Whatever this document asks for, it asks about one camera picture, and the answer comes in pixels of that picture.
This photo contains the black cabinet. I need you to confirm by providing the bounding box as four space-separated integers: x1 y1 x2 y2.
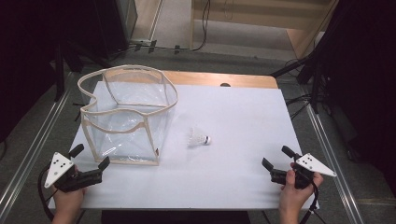
92 0 139 60

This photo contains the white shuttlecock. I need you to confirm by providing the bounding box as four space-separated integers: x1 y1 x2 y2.
186 125 212 148

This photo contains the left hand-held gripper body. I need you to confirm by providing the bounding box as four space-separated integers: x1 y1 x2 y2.
43 151 104 193

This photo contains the black metal stand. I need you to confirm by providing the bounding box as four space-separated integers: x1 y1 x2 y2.
270 52 325 115
54 43 66 102

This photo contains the clear storage bag beige trim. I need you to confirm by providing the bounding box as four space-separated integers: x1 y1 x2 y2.
77 63 179 166

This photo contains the white table cover sheet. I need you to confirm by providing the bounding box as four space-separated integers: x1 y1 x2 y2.
48 81 320 211

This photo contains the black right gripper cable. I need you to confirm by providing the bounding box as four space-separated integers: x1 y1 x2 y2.
299 181 328 224

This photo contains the light wooden shelf unit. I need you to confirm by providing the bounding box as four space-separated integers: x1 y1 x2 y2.
190 0 340 60

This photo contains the dark curtain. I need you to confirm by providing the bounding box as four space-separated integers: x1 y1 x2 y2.
0 0 104 141
323 0 396 197

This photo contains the hanging black cable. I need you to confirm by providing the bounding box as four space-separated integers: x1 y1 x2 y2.
191 0 212 52

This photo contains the person's left hand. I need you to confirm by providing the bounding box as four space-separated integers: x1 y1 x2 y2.
50 164 87 217

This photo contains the person's right hand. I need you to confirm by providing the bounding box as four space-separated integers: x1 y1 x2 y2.
278 161 325 216

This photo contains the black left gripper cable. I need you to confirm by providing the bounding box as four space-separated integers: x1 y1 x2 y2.
36 164 58 222

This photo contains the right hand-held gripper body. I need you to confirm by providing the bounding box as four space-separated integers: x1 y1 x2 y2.
270 152 338 190

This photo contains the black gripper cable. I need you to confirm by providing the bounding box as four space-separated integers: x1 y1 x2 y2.
299 181 328 224
36 164 58 222

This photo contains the black floor cable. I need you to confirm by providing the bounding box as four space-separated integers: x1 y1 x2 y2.
284 92 312 120

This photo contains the metal floor rail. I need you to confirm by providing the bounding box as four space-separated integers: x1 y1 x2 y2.
304 102 365 224
0 88 74 216

